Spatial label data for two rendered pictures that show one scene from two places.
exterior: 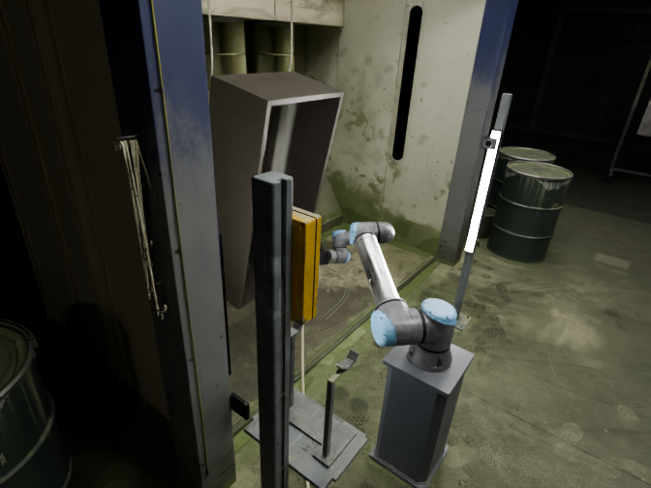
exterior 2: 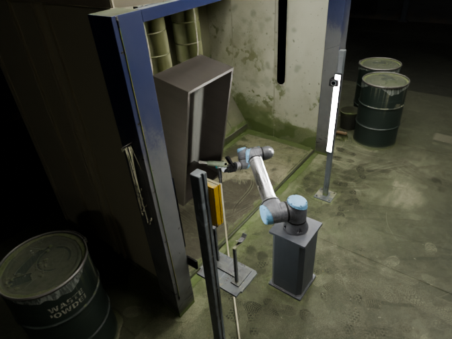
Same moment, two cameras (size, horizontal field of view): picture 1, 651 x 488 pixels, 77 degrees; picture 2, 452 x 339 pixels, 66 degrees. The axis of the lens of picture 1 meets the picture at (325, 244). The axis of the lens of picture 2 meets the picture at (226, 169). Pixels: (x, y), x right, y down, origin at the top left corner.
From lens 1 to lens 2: 91 cm
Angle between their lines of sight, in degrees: 8
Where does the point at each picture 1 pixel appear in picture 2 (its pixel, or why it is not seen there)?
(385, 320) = (266, 210)
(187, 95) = (151, 120)
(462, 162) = (326, 83)
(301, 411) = (224, 262)
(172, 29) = (142, 95)
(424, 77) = (294, 25)
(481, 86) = (334, 30)
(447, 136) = (313, 65)
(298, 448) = (223, 280)
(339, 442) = (243, 275)
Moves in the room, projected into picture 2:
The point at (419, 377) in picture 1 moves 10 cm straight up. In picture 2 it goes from (289, 239) to (290, 229)
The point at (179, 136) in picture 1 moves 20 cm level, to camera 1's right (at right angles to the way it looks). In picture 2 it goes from (150, 140) to (185, 138)
